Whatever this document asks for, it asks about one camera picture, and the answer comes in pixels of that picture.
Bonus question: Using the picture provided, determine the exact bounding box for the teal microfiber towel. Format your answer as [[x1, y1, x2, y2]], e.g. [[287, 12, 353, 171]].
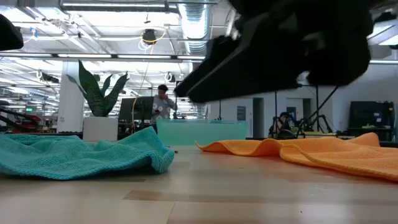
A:
[[0, 126, 175, 181]]

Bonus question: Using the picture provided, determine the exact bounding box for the white pillar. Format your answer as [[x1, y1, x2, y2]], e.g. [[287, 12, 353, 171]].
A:
[[57, 60, 85, 134]]

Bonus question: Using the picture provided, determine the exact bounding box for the teal translucent plastic basket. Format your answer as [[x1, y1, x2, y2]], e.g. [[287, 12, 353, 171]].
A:
[[156, 119, 249, 147]]

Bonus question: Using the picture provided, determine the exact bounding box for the black equipment cabinet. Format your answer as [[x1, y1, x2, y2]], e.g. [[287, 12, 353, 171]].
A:
[[347, 100, 396, 141]]

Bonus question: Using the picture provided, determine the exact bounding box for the red and black machine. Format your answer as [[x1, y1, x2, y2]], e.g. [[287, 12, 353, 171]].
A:
[[0, 106, 44, 134]]

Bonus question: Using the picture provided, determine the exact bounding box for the green artificial snake plant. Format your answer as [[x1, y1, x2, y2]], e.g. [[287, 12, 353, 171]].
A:
[[66, 59, 130, 118]]

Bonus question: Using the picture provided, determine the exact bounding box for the yellow hanging cable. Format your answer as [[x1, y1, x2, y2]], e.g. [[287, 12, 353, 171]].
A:
[[131, 27, 169, 125]]

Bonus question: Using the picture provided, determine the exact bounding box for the black rectangular stand frame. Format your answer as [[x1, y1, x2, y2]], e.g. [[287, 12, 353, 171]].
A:
[[272, 90, 320, 138]]

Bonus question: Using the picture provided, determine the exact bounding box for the person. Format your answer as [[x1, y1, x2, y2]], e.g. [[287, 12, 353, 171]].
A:
[[150, 84, 178, 134]]

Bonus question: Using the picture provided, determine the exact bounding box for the silver ventilation duct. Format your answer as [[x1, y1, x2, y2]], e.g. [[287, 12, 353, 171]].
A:
[[178, 2, 213, 56]]

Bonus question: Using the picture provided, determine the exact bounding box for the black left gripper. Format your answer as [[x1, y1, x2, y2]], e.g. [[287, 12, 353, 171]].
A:
[[0, 13, 24, 52]]

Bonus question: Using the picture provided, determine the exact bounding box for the long black power cable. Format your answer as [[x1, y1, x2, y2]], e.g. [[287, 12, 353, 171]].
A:
[[297, 86, 340, 138]]

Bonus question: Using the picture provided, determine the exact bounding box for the white plant pot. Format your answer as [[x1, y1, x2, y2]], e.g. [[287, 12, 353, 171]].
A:
[[82, 116, 119, 142]]

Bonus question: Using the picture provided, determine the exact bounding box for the orange microfiber towel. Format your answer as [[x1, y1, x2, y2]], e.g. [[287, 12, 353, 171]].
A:
[[195, 132, 398, 183]]

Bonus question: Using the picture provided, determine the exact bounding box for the black computer monitor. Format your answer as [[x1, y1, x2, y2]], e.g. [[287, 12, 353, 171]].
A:
[[118, 96, 155, 123]]

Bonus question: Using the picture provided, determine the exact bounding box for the black ceiling-mounted camera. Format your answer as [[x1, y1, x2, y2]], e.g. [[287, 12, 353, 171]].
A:
[[142, 28, 158, 45]]

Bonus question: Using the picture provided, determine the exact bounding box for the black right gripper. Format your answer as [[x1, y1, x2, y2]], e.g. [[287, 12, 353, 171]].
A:
[[188, 0, 374, 104]]

